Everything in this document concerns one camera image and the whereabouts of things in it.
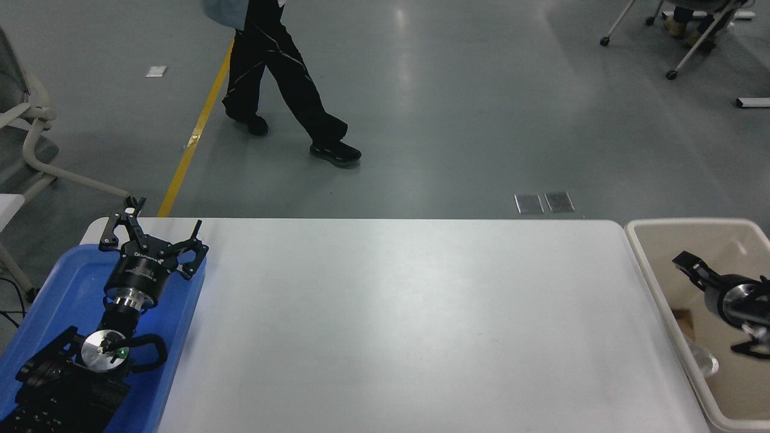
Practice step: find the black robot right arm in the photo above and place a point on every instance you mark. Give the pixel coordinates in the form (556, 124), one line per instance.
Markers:
(749, 304)

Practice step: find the large pale plastic bin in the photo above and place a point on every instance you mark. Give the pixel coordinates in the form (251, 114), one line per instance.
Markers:
(662, 258)

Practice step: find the white wheeled chair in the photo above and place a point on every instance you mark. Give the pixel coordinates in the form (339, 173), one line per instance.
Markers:
(692, 55)

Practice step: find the blue plastic tray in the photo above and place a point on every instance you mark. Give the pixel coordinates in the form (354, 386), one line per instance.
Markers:
(174, 313)

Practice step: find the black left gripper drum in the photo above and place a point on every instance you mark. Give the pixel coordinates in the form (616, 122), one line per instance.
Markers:
(142, 273)

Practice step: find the white floor bar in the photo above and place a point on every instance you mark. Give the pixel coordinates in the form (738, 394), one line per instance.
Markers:
(755, 103)
(747, 16)

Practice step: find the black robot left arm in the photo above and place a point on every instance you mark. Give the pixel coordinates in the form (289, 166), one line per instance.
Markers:
(48, 391)

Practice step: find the shiny clear plastic item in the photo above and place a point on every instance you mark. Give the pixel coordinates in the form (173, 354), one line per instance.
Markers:
(705, 361)

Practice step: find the grey white office chair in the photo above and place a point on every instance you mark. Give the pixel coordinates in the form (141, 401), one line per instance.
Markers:
(24, 144)

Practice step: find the metal floor plate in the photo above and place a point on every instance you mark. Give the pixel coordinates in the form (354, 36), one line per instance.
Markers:
(529, 204)
(559, 202)

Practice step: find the seated person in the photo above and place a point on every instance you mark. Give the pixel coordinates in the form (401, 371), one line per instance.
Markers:
(692, 33)

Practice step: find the standing person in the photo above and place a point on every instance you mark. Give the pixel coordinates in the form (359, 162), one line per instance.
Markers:
(289, 72)

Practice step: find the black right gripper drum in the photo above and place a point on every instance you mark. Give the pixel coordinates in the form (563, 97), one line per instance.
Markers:
(716, 294)

